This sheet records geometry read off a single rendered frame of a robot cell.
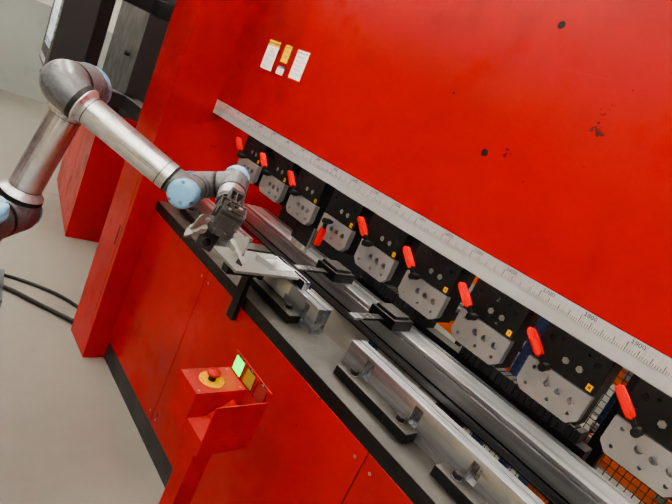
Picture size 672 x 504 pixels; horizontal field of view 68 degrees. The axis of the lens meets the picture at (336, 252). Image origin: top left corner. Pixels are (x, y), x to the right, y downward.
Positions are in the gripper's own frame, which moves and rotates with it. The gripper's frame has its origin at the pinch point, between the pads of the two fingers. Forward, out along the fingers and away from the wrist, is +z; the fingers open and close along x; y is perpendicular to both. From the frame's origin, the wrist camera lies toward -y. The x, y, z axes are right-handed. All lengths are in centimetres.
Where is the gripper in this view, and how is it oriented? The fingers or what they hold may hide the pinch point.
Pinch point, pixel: (212, 254)
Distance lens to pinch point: 120.7
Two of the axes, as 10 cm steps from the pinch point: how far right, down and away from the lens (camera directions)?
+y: 5.8, -6.5, -4.8
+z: 0.2, 6.1, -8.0
